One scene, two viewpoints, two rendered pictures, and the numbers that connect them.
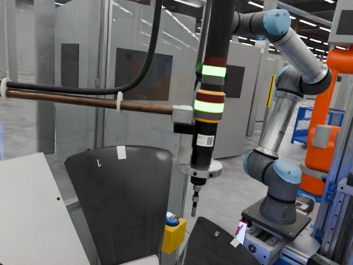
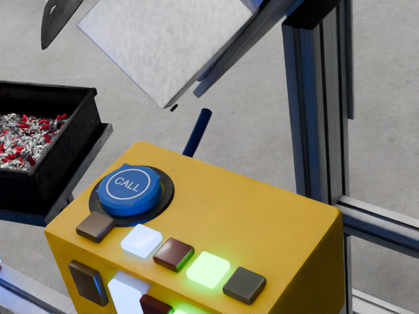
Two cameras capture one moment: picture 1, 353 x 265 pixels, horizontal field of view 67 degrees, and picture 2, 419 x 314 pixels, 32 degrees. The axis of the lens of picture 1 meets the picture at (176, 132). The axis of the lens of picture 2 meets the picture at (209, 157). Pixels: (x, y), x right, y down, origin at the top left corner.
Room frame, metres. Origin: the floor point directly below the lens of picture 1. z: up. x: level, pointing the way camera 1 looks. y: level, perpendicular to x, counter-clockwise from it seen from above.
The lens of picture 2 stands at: (1.18, 0.09, 1.38)
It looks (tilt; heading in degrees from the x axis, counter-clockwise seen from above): 40 degrees down; 190
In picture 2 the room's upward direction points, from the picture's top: 10 degrees counter-clockwise
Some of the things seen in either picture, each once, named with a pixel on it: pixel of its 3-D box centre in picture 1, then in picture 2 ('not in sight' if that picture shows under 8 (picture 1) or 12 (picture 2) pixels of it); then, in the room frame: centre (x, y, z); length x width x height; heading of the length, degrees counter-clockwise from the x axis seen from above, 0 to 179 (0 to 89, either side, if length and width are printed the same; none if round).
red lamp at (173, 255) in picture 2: not in sight; (173, 254); (0.90, 0.01, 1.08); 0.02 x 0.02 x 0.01; 58
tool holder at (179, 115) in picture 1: (197, 140); not in sight; (0.40, -0.03, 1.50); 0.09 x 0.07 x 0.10; 93
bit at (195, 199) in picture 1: (195, 202); not in sight; (0.41, -0.04, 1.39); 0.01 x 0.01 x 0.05
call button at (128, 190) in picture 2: (172, 221); (130, 192); (0.84, -0.02, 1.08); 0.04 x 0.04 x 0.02
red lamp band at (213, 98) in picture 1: (210, 97); not in sight; (0.41, -0.04, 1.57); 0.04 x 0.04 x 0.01
